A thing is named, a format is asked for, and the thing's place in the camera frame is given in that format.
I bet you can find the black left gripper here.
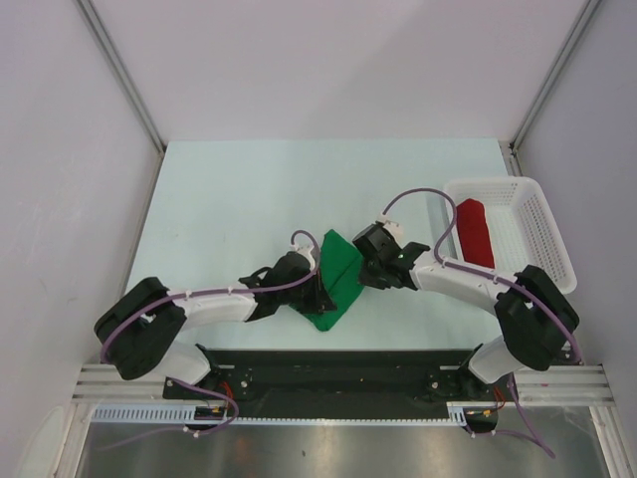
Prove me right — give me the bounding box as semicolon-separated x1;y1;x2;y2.
279;267;334;313

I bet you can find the aluminium rail frame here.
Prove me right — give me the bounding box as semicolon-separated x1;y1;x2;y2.
72;364;636;477

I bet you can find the rolled red t shirt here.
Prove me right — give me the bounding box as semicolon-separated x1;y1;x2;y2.
457;198;495;269

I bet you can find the white perforated plastic basket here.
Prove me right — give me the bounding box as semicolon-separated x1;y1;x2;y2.
443;176;577;295

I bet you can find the purple cable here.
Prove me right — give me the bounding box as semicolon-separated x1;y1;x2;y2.
99;229;323;364
382;186;583;364

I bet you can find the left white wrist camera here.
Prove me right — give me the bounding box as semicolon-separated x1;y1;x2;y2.
291;243;320;274

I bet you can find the right aluminium corner post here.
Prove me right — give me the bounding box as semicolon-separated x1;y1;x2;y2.
509;0;604;151

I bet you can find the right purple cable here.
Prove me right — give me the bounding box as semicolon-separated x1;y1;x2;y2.
382;186;583;364

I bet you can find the aluminium corner post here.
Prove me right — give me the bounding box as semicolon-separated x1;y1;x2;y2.
509;0;604;151
74;0;167;153

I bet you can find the left aluminium corner post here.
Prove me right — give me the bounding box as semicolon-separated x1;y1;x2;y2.
74;0;167;153

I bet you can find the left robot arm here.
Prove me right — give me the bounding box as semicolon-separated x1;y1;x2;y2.
94;250;337;398

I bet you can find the white slotted cable duct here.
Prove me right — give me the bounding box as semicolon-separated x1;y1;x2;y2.
91;403;499;427

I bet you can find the green t shirt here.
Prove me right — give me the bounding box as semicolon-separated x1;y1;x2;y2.
303;229;364;333

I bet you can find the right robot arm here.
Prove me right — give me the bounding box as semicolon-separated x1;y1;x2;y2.
353;222;579;399

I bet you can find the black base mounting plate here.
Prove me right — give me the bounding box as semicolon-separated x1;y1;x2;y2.
161;350;507;414

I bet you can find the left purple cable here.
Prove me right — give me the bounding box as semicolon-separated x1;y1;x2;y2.
99;229;323;364

